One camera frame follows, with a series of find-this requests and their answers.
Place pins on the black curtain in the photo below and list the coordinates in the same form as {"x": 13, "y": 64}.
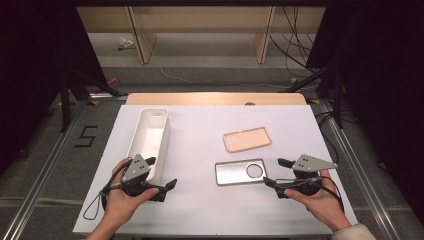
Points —
{"x": 386, "y": 83}
{"x": 36, "y": 66}

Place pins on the person's right hand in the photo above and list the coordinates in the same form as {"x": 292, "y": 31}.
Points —
{"x": 321, "y": 203}

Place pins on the person's left hand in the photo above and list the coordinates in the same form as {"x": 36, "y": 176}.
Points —
{"x": 121, "y": 206}

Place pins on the white storage box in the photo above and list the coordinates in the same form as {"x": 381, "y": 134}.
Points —
{"x": 148, "y": 140}

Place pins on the wooden bench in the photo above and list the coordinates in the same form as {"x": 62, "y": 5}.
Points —
{"x": 206, "y": 20}

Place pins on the black metal stand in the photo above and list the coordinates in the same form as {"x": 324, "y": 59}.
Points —
{"x": 337, "y": 100}
{"x": 65, "y": 100}

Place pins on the pink object on floor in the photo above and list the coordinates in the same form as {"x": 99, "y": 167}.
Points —
{"x": 113, "y": 82}

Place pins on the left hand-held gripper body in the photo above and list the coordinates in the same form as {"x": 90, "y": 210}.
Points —
{"x": 135, "y": 168}

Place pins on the peach phone case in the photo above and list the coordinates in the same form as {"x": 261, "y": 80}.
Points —
{"x": 246, "y": 140}

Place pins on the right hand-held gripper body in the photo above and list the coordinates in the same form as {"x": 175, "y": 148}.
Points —
{"x": 308, "y": 164}

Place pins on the crumpled white paper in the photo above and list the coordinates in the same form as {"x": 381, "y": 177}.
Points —
{"x": 125, "y": 42}

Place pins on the aluminium floor rail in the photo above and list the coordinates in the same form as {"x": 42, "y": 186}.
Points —
{"x": 36, "y": 190}
{"x": 366, "y": 186}

